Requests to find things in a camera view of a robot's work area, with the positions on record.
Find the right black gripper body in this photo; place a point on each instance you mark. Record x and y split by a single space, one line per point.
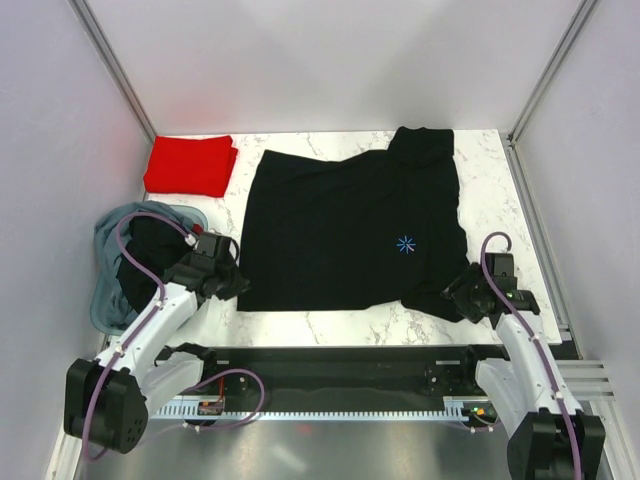
465 289

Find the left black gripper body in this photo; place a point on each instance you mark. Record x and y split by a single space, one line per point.
230 281

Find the black t shirt with logo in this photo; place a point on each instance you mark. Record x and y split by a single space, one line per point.
379 227

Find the blue plastic laundry basket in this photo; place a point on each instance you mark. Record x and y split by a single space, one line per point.
100 310

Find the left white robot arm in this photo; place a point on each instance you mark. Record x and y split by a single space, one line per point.
109 399

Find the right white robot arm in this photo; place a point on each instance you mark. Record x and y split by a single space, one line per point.
549 434

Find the black t shirt in basket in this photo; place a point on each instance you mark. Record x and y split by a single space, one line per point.
156 246

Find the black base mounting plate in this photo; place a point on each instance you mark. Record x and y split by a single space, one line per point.
343 378

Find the grey blue t shirt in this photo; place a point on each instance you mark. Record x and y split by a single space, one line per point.
107 240

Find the folded red t shirt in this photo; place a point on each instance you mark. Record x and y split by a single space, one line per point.
190 166

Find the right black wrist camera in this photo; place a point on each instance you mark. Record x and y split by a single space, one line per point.
501 268

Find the white slotted cable duct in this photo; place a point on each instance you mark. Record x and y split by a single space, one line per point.
203 408

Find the right aluminium frame post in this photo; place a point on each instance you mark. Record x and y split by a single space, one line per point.
568 40

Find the aluminium frame post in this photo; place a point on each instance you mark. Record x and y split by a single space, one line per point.
102 45
568 40

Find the left aluminium frame post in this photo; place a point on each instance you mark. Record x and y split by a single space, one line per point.
102 45

